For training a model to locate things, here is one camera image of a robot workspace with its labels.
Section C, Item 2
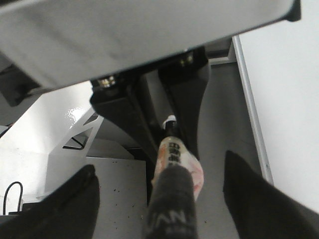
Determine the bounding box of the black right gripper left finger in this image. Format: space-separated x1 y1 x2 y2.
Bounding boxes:
0 164 100 239

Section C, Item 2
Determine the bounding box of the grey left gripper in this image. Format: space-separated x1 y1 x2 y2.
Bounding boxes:
0 0 301 91

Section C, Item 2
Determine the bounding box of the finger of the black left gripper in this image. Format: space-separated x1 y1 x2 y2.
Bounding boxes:
90 76 162 177
158 47 210 158

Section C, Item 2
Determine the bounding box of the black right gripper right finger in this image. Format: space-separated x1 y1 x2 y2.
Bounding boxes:
223 150 319 239

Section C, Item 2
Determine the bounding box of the black whiteboard marker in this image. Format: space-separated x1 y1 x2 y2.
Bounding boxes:
142 115 204 239

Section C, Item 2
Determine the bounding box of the white whiteboard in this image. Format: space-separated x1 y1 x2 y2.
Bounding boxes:
233 0 319 211

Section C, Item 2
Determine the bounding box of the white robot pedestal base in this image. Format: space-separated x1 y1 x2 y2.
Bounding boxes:
45 107 149 239

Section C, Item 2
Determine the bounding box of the black cable on floor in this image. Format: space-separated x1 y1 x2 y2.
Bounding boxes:
2 181 24 216

